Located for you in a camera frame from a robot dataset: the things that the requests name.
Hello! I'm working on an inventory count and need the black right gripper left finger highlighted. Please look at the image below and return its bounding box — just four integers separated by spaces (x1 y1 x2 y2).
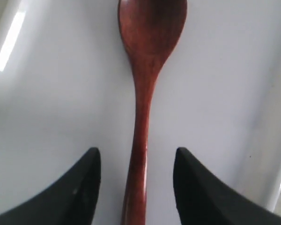
0 148 101 225

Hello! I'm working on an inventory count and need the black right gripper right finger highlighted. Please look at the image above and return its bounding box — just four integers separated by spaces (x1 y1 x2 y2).
173 147 281 225

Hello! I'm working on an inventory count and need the dark red wooden spoon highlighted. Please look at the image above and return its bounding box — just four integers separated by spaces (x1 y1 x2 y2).
118 0 187 225

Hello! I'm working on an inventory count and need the white plastic tray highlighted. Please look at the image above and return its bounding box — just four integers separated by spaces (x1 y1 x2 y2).
0 0 281 225

